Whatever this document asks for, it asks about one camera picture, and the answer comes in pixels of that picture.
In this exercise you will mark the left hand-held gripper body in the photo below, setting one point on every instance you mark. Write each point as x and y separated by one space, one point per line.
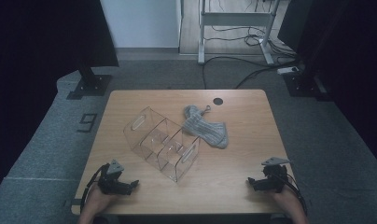
113 183

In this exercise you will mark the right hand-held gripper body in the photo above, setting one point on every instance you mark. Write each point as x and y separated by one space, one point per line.
272 180

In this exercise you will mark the clear acrylic organizer box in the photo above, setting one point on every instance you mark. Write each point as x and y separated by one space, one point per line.
161 143

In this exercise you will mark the grey fluffy cloth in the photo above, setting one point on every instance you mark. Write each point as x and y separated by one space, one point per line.
205 127

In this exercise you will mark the person's left hand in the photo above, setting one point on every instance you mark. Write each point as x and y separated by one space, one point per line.
98 199

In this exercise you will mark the person's right hand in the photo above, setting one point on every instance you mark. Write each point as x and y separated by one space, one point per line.
287 199

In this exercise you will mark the black stand base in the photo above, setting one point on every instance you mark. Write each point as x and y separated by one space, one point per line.
93 85
301 85

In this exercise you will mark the white power strip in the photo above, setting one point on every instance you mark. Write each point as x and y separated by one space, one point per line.
287 70

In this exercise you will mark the dark curtain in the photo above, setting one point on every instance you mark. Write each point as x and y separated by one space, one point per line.
37 62
348 62

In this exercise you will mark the white desk frame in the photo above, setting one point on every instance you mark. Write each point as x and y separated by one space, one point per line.
236 18

